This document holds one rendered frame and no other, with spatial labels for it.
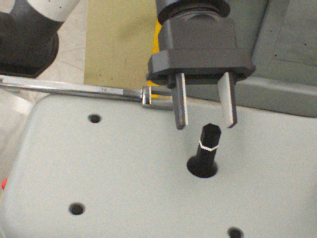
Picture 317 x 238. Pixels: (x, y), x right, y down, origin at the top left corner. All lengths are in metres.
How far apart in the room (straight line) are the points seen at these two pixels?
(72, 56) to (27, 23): 2.95
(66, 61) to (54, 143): 3.27
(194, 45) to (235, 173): 0.16
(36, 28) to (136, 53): 1.66
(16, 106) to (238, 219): 0.58
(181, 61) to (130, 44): 2.03
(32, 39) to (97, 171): 0.46
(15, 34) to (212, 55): 0.49
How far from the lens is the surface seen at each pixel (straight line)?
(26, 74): 1.18
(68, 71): 3.90
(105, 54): 2.75
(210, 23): 0.71
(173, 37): 0.69
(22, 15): 1.09
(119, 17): 2.63
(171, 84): 0.69
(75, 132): 0.73
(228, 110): 0.69
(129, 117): 0.76
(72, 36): 4.22
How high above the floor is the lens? 2.39
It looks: 41 degrees down
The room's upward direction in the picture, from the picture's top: 9 degrees clockwise
